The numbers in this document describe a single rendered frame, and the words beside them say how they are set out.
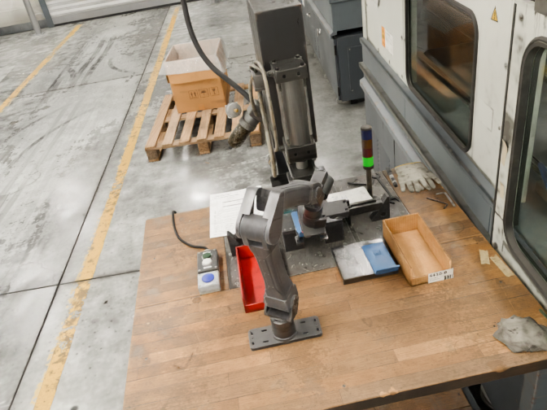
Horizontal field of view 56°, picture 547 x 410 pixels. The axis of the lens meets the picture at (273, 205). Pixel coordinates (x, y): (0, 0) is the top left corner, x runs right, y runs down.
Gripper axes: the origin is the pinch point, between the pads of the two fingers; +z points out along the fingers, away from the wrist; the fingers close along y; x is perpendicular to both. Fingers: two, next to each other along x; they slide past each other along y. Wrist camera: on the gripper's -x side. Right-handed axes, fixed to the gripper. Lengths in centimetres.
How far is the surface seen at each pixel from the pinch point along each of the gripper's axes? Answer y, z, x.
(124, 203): 138, 199, 105
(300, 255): -3.2, 10.5, 3.3
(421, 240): -7.4, 5.4, -35.2
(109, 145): 238, 257, 129
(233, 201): 33, 32, 22
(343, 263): -11.4, 3.0, -8.4
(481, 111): 28, -9, -64
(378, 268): -16.2, -0.7, -17.5
